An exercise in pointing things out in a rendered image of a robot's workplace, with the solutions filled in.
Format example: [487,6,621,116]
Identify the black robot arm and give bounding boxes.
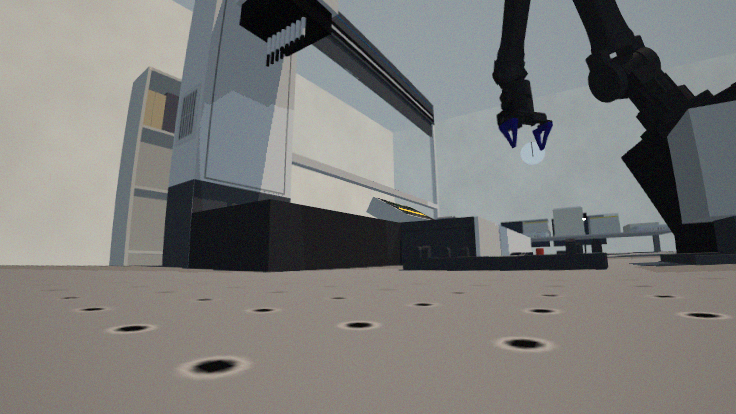
[492,0,713,139]

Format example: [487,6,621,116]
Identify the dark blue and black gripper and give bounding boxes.
[499,95,553,151]

